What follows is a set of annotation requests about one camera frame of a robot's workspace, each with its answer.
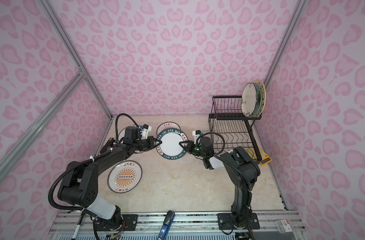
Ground green rim lettered plate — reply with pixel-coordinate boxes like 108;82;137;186
156;128;188;161

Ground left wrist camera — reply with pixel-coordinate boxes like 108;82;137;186
140;124;152;140

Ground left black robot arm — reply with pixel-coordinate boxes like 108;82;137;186
48;127;162;231

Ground cream floral branch plate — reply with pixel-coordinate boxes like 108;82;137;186
241;83;257;117

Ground small orange sunburst plate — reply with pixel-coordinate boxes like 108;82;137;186
156;122;181;135

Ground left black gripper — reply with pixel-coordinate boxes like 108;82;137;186
134;136;163;152

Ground large orange sunburst plate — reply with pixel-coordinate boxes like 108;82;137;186
108;161;143;194

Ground black marker pen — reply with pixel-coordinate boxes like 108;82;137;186
71;212;85;240

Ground white label with red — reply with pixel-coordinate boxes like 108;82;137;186
275;220;293;234

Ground black wire dish rack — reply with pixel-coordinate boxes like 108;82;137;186
208;95;261;156

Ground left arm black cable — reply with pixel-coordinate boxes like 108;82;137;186
115;113;140;142

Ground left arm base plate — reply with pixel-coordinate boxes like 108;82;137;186
96;214;139;232

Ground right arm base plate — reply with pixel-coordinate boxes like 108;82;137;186
217;213;260;231

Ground blue handled tool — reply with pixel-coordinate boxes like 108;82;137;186
157;211;175;240

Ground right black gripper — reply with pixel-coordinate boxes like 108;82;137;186
179;141;207;159

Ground yellow black object behind rack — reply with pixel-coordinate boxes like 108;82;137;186
247;146;272;166

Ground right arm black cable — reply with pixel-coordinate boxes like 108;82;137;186
203;131;253;193

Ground star and cat plate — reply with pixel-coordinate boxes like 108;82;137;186
258;82;266;117

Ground black stapler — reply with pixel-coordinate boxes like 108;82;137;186
100;138;115;154

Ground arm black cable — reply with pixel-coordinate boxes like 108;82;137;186
115;113;140;142
203;131;253;193

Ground white plate grey cloud outline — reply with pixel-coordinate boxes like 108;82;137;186
118;128;126;141

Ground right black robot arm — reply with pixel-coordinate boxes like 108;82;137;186
179;134;260;230

